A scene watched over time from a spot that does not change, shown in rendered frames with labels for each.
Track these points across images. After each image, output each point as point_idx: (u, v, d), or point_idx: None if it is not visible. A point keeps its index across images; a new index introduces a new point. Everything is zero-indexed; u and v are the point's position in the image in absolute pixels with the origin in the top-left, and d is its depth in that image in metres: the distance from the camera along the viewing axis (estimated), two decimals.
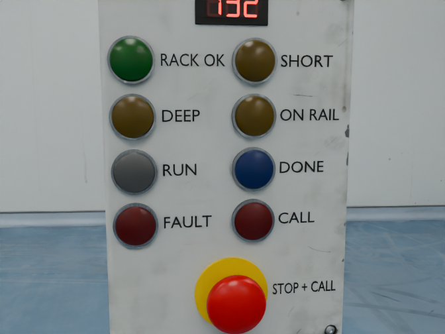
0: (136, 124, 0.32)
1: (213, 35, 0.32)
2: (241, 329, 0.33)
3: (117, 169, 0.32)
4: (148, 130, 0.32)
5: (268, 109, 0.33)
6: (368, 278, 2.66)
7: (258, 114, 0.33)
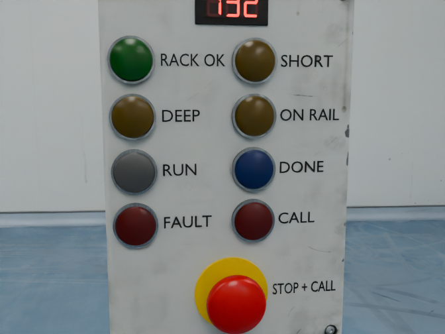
0: (136, 124, 0.32)
1: (213, 35, 0.32)
2: (241, 329, 0.33)
3: (117, 169, 0.32)
4: (148, 130, 0.32)
5: (268, 109, 0.33)
6: (368, 278, 2.66)
7: (258, 114, 0.33)
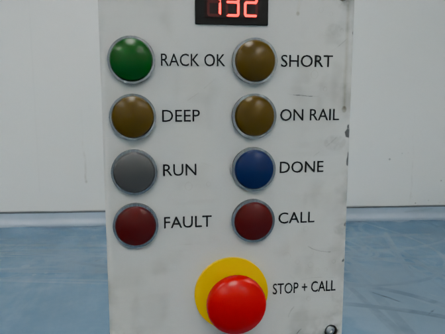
0: (136, 124, 0.32)
1: (213, 35, 0.32)
2: (241, 329, 0.33)
3: (117, 169, 0.32)
4: (148, 130, 0.32)
5: (268, 109, 0.33)
6: (368, 278, 2.66)
7: (258, 114, 0.33)
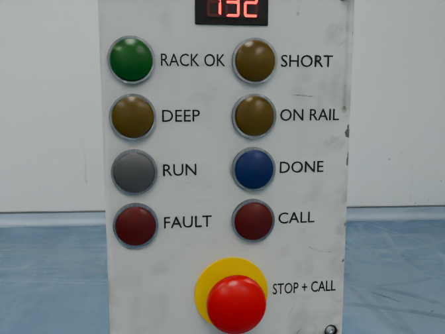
0: (136, 124, 0.32)
1: (213, 35, 0.32)
2: (241, 329, 0.33)
3: (117, 169, 0.32)
4: (148, 130, 0.32)
5: (268, 109, 0.33)
6: (368, 278, 2.66)
7: (258, 114, 0.33)
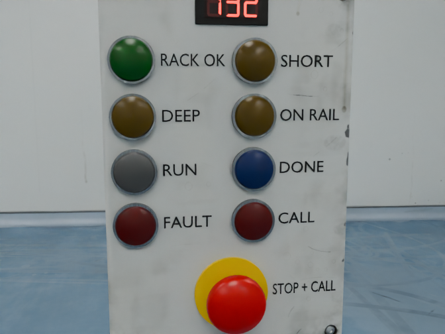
0: (136, 124, 0.32)
1: (213, 35, 0.32)
2: (241, 329, 0.33)
3: (117, 169, 0.32)
4: (148, 130, 0.32)
5: (268, 109, 0.33)
6: (368, 278, 2.66)
7: (258, 114, 0.33)
